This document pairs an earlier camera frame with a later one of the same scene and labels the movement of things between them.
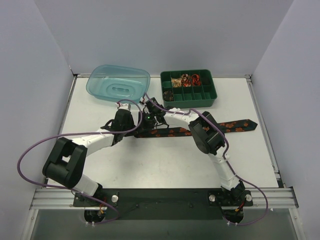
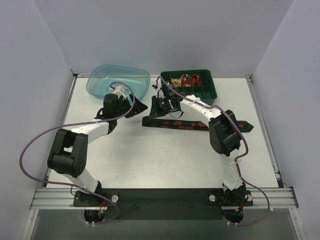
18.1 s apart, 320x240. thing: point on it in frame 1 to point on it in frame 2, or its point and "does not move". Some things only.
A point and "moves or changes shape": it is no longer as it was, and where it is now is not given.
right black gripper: x=149 y=122 to x=155 y=107
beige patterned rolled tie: x=176 y=82 does not move
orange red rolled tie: x=195 y=80 does not move
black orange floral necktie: x=226 y=127 moves or changes shape
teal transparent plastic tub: x=118 y=82 does not move
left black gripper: x=110 y=125 to x=130 y=107
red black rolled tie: x=186 y=80 does not move
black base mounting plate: x=163 y=204 does not move
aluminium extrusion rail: x=50 y=199 does not move
